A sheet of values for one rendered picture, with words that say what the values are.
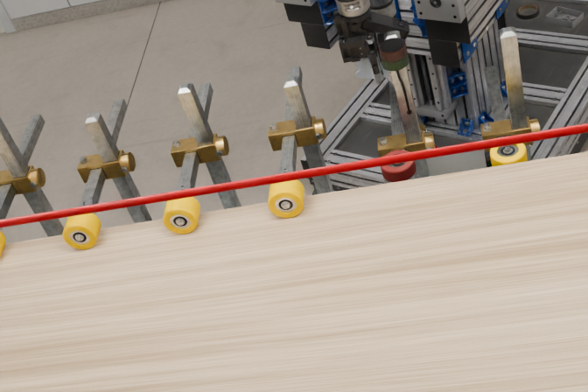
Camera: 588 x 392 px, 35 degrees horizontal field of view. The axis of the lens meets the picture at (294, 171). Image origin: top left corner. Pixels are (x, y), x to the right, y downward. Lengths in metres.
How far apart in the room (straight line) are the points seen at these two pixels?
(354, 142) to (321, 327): 1.60
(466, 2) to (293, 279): 1.02
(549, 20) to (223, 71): 1.53
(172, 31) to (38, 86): 0.73
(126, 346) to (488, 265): 0.76
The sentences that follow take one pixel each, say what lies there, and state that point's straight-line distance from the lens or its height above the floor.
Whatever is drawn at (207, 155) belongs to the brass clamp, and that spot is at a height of 0.94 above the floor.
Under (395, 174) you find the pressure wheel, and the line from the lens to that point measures 2.12.
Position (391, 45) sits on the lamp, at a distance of 2.04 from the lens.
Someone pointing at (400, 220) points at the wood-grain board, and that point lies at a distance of 2.01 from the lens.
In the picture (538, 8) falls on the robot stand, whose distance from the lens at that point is 3.86.
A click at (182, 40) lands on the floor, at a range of 4.76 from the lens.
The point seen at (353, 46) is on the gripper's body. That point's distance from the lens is 2.15.
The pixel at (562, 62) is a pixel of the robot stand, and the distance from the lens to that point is 3.57.
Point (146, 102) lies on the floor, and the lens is 4.38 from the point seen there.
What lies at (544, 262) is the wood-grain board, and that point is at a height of 0.90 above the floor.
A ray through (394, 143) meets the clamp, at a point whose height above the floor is 0.87.
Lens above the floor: 2.28
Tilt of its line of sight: 38 degrees down
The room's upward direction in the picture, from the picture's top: 18 degrees counter-clockwise
